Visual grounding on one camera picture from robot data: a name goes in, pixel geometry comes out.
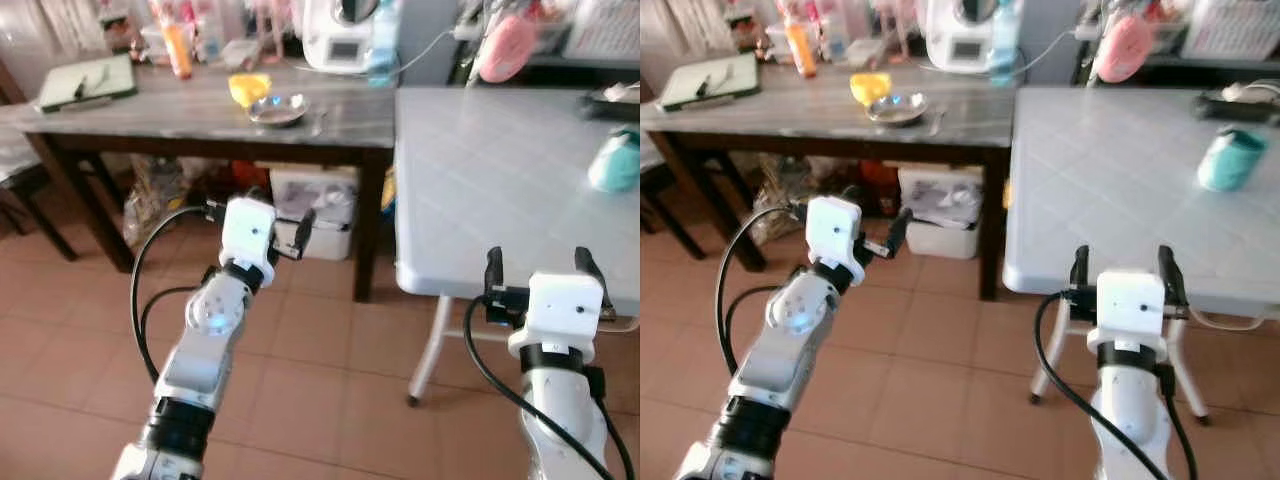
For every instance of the green-rimmed tray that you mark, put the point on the green-rimmed tray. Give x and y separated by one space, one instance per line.
710 80
90 82

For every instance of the clear lidded food container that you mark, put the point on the clear lidded food container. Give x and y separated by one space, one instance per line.
240 54
864 53

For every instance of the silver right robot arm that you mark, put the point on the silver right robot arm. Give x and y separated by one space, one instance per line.
565 420
1130 420

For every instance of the orange squeeze bottle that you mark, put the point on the orange squeeze bottle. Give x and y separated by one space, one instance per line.
801 52
178 52

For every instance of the white kitchen food processor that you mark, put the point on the white kitchen food processor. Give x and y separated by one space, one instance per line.
958 40
335 40

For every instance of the steel fork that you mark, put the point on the steel fork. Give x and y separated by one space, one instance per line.
317 122
936 120

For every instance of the dark wooden grey-top table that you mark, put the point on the dark wooden grey-top table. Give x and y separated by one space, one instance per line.
150 115
790 115

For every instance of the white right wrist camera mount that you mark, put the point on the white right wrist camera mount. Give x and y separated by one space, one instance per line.
560 305
1130 305

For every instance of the clear plastic bag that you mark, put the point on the clear plastic bag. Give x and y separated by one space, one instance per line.
150 205
778 205

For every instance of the pink oval plastic item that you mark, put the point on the pink oval plastic item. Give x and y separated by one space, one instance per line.
506 48
1123 48

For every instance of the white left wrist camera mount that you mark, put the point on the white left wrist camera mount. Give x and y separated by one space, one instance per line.
247 232
833 232

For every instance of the blue-tinted water bottle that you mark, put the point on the blue-tinted water bottle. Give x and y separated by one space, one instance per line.
1004 45
382 45

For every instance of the dark wooden chair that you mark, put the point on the dark wooden chair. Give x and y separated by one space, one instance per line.
680 225
55 225

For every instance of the teal cup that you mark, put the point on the teal cup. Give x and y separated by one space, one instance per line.
615 162
1230 160

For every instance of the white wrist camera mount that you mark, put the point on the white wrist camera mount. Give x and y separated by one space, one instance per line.
833 232
1130 305
560 305
247 232

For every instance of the black tray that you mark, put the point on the black tray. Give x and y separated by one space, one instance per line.
1235 108
605 108

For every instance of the white folding table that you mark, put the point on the white folding table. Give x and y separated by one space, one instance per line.
500 180
1120 180

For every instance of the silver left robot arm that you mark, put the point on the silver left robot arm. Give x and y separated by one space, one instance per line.
780 370
200 360

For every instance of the round steel plate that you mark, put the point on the round steel plate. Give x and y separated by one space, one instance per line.
897 108
278 110

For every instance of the white plastic storage bin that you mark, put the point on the white plastic storage bin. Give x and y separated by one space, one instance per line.
940 238
330 240

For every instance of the yellow plastic bowl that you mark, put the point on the yellow plastic bowl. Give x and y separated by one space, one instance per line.
870 86
248 88

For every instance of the white lattice basket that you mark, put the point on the white lattice basket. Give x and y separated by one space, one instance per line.
1230 30
600 30

